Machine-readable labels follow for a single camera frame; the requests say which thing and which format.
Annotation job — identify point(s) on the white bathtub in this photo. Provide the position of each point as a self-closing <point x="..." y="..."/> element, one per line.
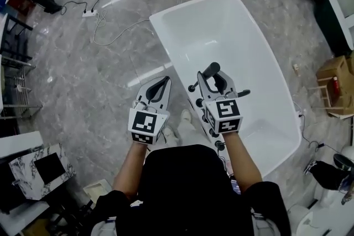
<point x="235" y="36"/>

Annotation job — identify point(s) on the wooden stool frame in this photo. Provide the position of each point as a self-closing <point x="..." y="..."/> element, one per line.
<point x="326" y="96"/>

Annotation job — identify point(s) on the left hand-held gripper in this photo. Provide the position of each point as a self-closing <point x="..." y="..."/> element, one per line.
<point x="143" y="123"/>

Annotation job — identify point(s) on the white counter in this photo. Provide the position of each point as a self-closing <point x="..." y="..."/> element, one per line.
<point x="19" y="143"/>

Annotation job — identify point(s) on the white chest clip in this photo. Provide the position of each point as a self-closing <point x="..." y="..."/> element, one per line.
<point x="137" y="203"/>

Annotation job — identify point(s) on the black square hob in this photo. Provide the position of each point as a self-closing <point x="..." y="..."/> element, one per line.
<point x="49" y="168"/>

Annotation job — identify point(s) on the dark green vanity white top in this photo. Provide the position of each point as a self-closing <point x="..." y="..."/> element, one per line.
<point x="323" y="25"/>

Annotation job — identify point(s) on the person's left forearm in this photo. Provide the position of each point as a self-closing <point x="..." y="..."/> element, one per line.
<point x="130" y="168"/>

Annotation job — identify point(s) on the person's right white shoe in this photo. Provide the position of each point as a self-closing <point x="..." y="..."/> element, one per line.
<point x="186" y="116"/>

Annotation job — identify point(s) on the person's light trousers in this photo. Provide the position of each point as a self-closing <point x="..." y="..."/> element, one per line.
<point x="190" y="132"/>

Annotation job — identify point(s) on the cream plastic box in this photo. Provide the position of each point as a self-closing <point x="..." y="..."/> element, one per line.
<point x="96" y="189"/>

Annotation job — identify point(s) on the cardboard box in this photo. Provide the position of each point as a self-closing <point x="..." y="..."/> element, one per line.
<point x="343" y="74"/>

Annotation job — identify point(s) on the person's right forearm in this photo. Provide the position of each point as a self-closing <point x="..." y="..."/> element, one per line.
<point x="240" y="163"/>

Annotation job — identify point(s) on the marble pattern cabinet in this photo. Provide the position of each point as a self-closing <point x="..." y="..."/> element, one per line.
<point x="25" y="171"/>

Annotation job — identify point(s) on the white power strip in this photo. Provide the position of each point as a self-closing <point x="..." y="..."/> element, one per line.
<point x="89" y="13"/>

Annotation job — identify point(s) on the white ceramic fixture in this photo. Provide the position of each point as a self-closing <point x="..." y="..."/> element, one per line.
<point x="301" y="218"/>

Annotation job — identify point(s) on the person's black shirt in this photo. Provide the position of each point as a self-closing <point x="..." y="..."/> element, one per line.
<point x="188" y="188"/>

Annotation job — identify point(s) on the small waist screen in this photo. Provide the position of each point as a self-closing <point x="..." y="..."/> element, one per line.
<point x="235" y="186"/>

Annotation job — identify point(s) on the red bottle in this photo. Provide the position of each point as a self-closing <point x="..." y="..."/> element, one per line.
<point x="335" y="85"/>

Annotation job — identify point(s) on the black faucet knob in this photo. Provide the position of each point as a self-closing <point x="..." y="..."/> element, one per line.
<point x="214" y="134"/>
<point x="219" y="145"/>

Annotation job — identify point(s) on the small floor carton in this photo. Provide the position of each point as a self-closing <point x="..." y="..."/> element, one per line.
<point x="296" y="69"/>

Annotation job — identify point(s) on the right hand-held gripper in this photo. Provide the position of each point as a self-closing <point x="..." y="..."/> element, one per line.
<point x="225" y="113"/>

